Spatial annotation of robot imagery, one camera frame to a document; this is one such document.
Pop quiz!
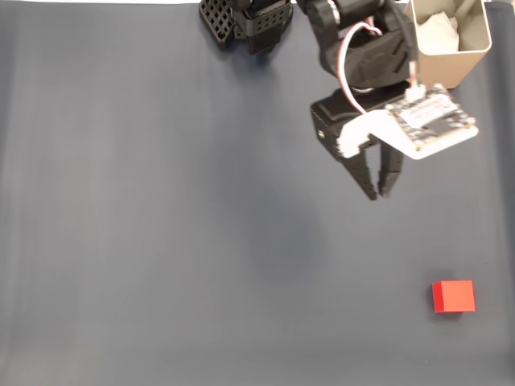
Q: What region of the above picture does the white camera circuit board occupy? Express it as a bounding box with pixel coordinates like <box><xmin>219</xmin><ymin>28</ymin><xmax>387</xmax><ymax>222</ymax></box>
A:
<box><xmin>336</xmin><ymin>83</ymin><xmax>480</xmax><ymax>161</ymax></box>

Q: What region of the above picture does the beige metal box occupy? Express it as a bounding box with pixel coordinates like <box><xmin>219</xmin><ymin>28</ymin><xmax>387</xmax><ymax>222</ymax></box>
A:
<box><xmin>402</xmin><ymin>0</ymin><xmax>494</xmax><ymax>90</ymax></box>

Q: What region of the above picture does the red cube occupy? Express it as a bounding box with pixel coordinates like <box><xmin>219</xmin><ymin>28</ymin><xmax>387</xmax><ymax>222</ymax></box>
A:
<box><xmin>431</xmin><ymin>280</ymin><xmax>476</xmax><ymax>314</ymax></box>

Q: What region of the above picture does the white red servo cable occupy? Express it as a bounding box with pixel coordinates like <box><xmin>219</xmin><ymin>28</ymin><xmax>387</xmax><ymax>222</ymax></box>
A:
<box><xmin>337</xmin><ymin>22</ymin><xmax>384</xmax><ymax>117</ymax></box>

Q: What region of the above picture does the white crumpled paper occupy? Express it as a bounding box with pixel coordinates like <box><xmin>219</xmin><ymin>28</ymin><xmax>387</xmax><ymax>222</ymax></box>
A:
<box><xmin>416</xmin><ymin>10</ymin><xmax>462</xmax><ymax>56</ymax></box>

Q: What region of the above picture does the black camera cable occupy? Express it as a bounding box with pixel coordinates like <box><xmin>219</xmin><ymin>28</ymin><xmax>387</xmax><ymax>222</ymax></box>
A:
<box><xmin>404</xmin><ymin>22</ymin><xmax>422</xmax><ymax>90</ymax></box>

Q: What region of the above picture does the dark grey mat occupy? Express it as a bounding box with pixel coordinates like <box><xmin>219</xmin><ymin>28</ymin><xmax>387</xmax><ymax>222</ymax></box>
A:
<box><xmin>0</xmin><ymin>2</ymin><xmax>515</xmax><ymax>386</ymax></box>

